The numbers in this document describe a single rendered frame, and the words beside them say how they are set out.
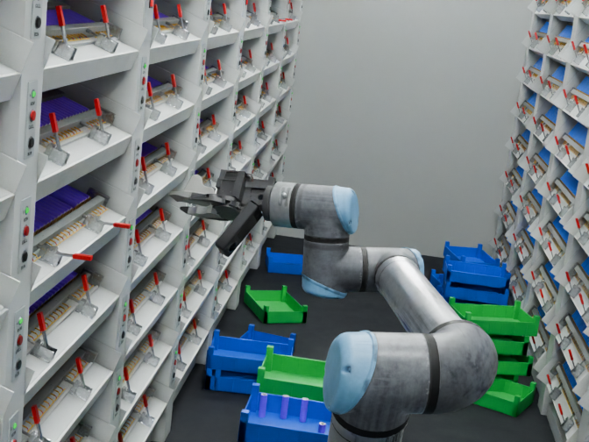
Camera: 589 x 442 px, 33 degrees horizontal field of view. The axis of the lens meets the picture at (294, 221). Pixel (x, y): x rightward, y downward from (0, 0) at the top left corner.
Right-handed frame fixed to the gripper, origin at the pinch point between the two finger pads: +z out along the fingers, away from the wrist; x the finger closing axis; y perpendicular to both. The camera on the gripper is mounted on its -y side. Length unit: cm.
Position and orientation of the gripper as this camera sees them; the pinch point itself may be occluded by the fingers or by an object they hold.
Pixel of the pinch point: (179, 204)
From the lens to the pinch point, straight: 207.9
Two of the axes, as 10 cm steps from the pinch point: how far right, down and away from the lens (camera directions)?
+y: 1.9, -9.1, 3.6
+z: -9.6, -0.9, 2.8
